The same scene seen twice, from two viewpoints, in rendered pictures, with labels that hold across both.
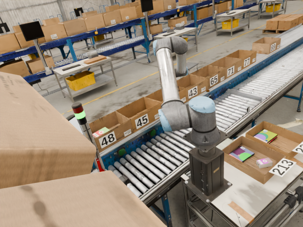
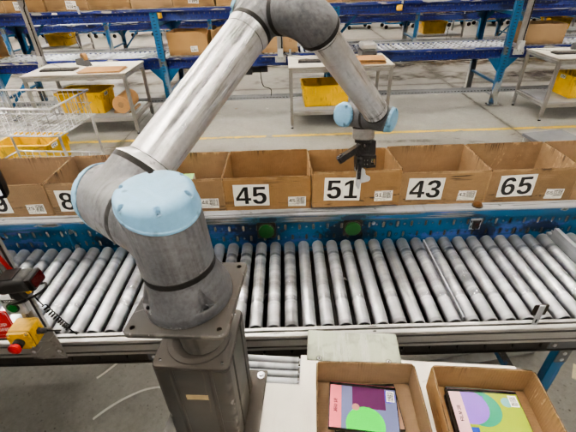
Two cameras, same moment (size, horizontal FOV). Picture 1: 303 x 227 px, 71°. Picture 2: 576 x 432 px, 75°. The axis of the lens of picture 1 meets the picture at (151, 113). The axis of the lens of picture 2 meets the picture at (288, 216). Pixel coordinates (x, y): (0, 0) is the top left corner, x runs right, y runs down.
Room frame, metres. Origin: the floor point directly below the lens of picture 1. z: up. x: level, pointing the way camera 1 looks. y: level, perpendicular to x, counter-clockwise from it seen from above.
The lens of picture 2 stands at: (0.75, -0.84, 1.81)
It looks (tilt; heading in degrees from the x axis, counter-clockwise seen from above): 33 degrees down; 34
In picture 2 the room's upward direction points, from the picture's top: 2 degrees counter-clockwise
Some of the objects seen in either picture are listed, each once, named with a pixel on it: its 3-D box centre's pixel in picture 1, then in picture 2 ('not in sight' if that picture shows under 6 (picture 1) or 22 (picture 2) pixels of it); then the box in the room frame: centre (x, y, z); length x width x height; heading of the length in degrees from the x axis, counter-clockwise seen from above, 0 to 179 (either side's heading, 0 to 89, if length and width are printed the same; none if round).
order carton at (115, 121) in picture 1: (108, 130); (187, 181); (1.81, 0.45, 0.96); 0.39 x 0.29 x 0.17; 124
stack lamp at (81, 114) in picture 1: (79, 111); not in sight; (1.00, 0.37, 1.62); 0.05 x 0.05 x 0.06
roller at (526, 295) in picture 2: (229, 106); (511, 274); (2.21, -0.95, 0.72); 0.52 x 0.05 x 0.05; 34
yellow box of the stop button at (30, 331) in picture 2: not in sight; (36, 334); (0.97, 0.30, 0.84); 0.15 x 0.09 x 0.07; 124
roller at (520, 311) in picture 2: (226, 109); (495, 275); (2.18, -0.90, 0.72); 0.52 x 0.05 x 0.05; 34
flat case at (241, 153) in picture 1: (240, 154); (363, 407); (1.34, -0.68, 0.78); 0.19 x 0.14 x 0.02; 116
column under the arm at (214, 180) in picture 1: (206, 168); (209, 375); (1.13, -0.32, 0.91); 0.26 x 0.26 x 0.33; 29
